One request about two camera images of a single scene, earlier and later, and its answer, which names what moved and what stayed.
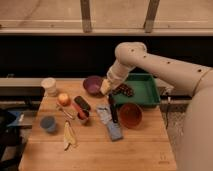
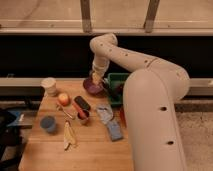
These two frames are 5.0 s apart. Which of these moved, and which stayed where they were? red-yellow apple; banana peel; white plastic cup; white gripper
Moved: white gripper
Stayed: red-yellow apple; banana peel; white plastic cup
